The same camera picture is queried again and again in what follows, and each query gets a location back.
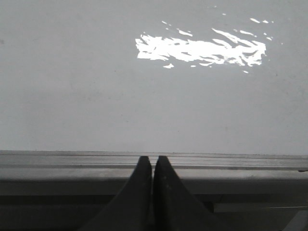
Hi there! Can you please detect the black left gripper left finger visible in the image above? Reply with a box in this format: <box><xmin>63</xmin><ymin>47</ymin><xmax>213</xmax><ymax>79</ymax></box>
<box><xmin>79</xmin><ymin>156</ymin><xmax>152</xmax><ymax>231</ymax></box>

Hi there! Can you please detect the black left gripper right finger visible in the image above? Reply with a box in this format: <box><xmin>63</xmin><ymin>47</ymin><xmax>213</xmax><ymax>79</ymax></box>
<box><xmin>153</xmin><ymin>156</ymin><xmax>234</xmax><ymax>231</ymax></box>

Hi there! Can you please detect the white whiteboard with aluminium frame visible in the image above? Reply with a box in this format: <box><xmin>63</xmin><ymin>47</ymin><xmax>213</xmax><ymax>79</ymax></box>
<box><xmin>0</xmin><ymin>0</ymin><xmax>308</xmax><ymax>231</ymax></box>

